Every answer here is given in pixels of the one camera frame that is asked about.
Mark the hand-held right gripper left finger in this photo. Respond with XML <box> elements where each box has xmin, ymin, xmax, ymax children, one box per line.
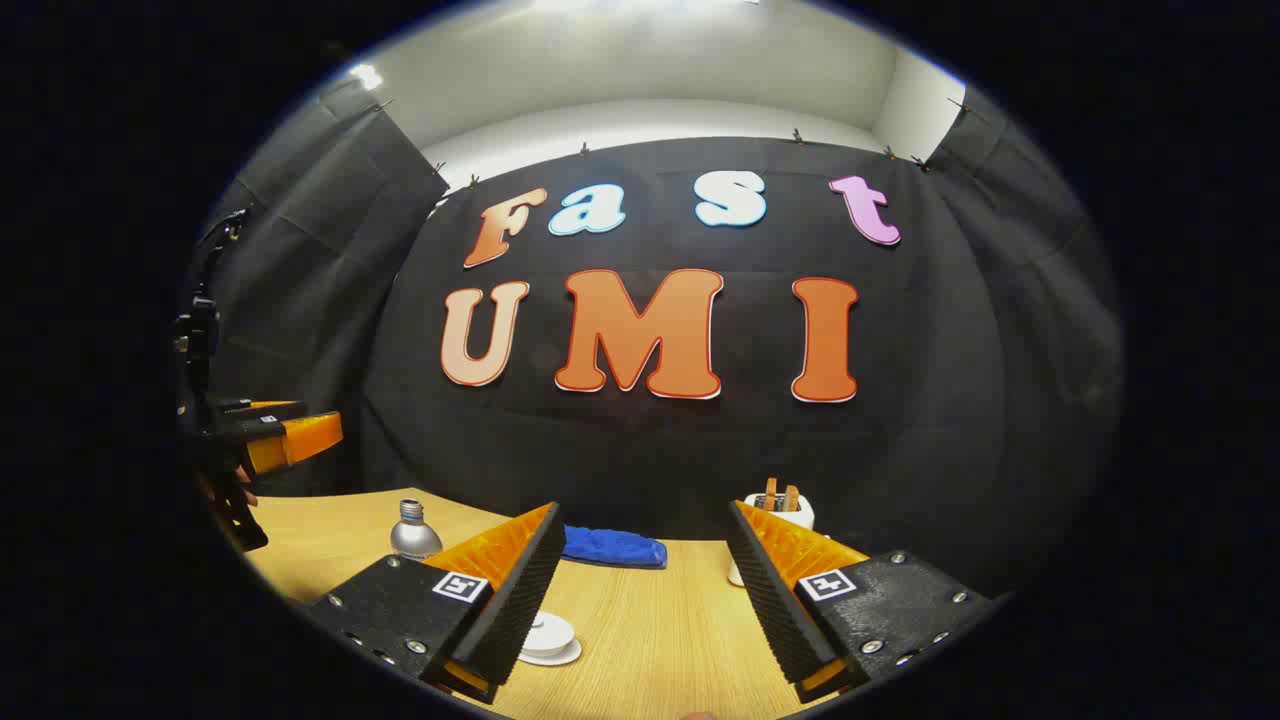
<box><xmin>308</xmin><ymin>502</ymin><xmax>568</xmax><ymax>705</ymax></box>

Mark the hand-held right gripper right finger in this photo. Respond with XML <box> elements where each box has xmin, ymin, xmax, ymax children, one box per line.
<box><xmin>726</xmin><ymin>500</ymin><xmax>993</xmax><ymax>705</ymax></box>

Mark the white teacup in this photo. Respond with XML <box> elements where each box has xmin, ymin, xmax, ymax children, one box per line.
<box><xmin>526</xmin><ymin>622</ymin><xmax>578</xmax><ymax>658</ymax></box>

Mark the silver water bottle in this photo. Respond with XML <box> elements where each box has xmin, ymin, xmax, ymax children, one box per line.
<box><xmin>389</xmin><ymin>498</ymin><xmax>444</xmax><ymax>561</ymax></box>

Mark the white saucer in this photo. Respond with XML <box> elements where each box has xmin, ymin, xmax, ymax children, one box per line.
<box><xmin>517</xmin><ymin>638</ymin><xmax>583</xmax><ymax>668</ymax></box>

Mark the cream toaster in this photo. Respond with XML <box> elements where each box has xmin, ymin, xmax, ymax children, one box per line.
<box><xmin>742</xmin><ymin>492</ymin><xmax>816</xmax><ymax>532</ymax></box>

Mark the blue cloth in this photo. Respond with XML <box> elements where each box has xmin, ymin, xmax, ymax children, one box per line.
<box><xmin>561</xmin><ymin>524</ymin><xmax>669</xmax><ymax>570</ymax></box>

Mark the black backdrop cloth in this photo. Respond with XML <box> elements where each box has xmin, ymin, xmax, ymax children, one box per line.
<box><xmin>195</xmin><ymin>80</ymin><xmax>1126</xmax><ymax>601</ymax></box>

